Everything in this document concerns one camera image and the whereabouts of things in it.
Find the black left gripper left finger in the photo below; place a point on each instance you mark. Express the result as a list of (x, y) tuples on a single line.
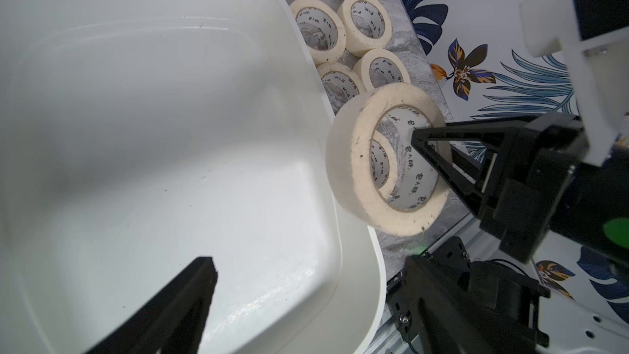
[(173, 321)]

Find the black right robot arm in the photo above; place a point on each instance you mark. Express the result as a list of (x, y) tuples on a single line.
[(584, 214)]

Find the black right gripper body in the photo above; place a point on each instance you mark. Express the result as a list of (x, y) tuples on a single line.
[(534, 161)]

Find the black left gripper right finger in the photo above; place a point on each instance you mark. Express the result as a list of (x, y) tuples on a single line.
[(449, 321)]

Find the white plastic storage tray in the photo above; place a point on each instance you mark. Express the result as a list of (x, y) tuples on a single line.
[(139, 135)]

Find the cream masking tape roll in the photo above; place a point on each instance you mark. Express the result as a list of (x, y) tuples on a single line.
[(384, 165), (368, 25), (321, 28), (379, 67), (419, 192), (341, 83)]

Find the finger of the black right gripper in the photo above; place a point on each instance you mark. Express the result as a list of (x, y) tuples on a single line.
[(467, 177), (493, 134)]

